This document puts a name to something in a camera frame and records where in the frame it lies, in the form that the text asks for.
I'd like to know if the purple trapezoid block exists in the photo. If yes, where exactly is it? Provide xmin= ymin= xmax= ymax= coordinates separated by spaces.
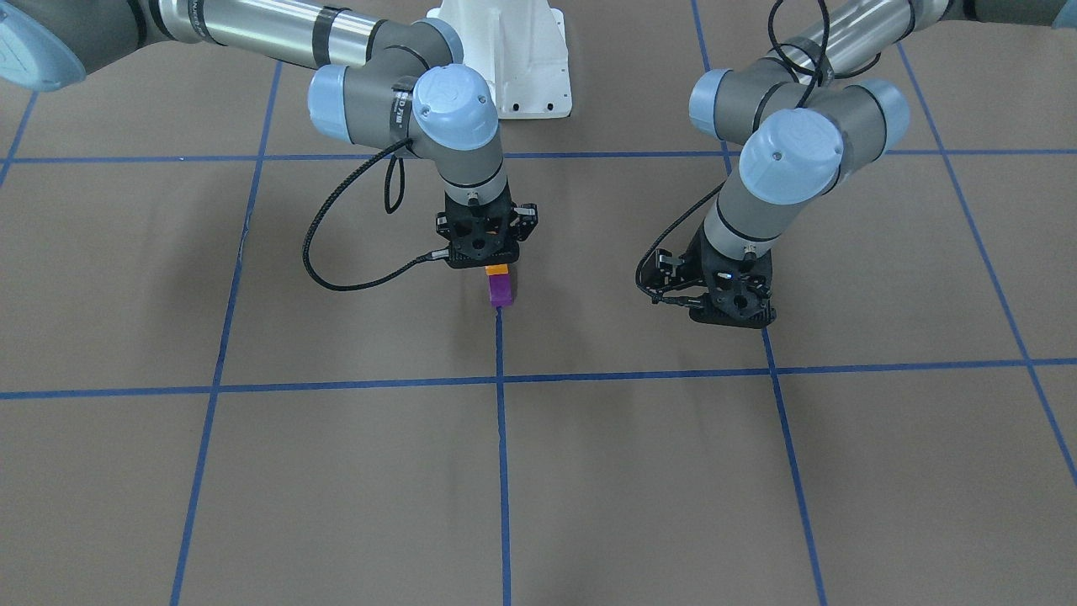
xmin=487 ymin=274 xmax=514 ymax=308

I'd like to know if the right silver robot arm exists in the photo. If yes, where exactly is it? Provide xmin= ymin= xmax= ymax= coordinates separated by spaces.
xmin=3 ymin=1 xmax=507 ymax=206

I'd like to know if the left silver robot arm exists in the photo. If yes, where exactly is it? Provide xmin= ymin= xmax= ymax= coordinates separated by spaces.
xmin=688 ymin=1 xmax=1074 ymax=263

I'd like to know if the brown paper table cover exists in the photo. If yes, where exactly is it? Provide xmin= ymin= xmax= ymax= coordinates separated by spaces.
xmin=1 ymin=1 xmax=1076 ymax=605

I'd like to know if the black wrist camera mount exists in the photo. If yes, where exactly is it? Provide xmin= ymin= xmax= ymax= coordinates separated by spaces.
xmin=634 ymin=229 xmax=777 ymax=329
xmin=435 ymin=195 xmax=539 ymax=269

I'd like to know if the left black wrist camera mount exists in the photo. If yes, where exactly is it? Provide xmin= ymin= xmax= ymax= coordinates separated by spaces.
xmin=634 ymin=229 xmax=777 ymax=329

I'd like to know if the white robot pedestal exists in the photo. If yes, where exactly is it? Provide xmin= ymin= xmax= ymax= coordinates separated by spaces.
xmin=426 ymin=1 xmax=573 ymax=119

